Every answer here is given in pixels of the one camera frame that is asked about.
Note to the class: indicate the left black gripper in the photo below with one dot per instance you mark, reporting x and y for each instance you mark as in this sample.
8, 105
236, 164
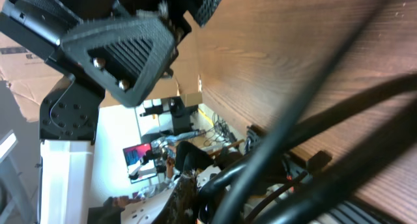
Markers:
124, 46

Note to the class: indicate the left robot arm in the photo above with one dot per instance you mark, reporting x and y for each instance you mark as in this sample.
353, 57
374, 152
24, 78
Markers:
67, 132

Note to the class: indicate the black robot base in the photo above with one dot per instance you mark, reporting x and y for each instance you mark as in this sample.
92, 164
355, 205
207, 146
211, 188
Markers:
387, 198

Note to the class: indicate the background computer monitor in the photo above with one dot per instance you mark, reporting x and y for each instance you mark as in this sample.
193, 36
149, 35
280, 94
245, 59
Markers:
139, 164

